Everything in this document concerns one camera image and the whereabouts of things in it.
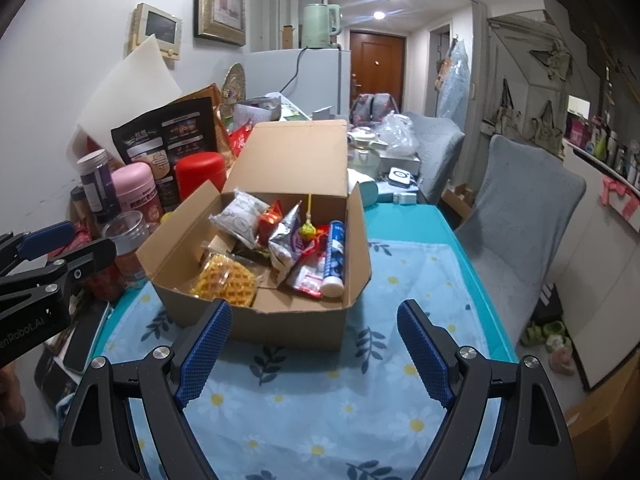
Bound row of bottles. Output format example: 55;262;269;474
565;115;640;186

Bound grey covered chair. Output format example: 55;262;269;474
452;134;587;333

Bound white counter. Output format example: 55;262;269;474
542;140;640;391

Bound crumpled clear plastic bag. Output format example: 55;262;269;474
375;112;420;156

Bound red white snack packet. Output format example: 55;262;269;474
287;247;328;300

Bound canvas tote bag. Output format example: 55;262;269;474
530;100;566;153
482;80;521;136

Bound grey quilted sofa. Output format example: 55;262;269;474
402;112;466;201

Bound hanging clear plastic bag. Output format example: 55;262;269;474
437;35;473;121

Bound brown paper bag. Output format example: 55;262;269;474
172;84;223;111

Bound pink bottle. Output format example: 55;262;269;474
111;162;166;221

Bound yellow stick lollipop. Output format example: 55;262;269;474
299;194;322;248

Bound black printed bag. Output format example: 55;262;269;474
111;97;221;196

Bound yellow waffle packet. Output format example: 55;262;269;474
190;252;258;309

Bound white foam board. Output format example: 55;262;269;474
67;35;183;161

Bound silver foil snack packet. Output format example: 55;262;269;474
267;202;313;281

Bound glass jar red contents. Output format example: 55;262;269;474
85;260;126;301

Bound purple label jar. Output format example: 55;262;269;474
76;150;121;223

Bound brown door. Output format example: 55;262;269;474
349;30;403;111

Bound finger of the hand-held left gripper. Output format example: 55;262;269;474
0;221;76;267
0;238;117;311

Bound white fridge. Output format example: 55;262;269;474
243;49;351;118

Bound red canister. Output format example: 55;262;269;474
175;152;227;213

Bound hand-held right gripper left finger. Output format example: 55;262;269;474
52;299;234;480

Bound black printed box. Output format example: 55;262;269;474
35;345;76;411

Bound pink plush slipper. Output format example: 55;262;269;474
547;337;576;376

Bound teal table mat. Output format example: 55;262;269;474
360;202;521;361

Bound gold picture frame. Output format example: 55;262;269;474
194;0;247;47

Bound patterned backpack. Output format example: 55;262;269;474
352;92;398;126

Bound white croissant print packet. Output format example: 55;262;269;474
209;187;271;250

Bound black kettle cable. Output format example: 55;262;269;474
282;47;308;96

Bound clear jar brown label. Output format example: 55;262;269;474
102;211;156;283

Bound brown jar black lid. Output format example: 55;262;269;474
70;186;101;236

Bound black phone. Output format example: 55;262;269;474
62;300;111;373

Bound green slippers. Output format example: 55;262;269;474
520;320;566;346

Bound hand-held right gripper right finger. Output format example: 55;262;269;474
396;299;576;480

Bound woven round fan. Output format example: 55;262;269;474
222;62;248;106

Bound beige wall intercom panel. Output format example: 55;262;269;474
126;3;182;62

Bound small red candy packet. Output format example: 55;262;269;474
257;200;286;246

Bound red bag white script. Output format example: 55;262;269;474
227;122;256;161

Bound pink ribbon bow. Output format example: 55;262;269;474
600;176;640;233

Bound green kettle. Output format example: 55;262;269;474
300;3;342;50

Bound white round-dial gadget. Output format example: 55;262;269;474
387;166;416;188

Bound blue white candy tube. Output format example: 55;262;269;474
320;220;347;297

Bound white papers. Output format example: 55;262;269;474
235;92;281;123

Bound brown cardboard box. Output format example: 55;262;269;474
136;120;372;352

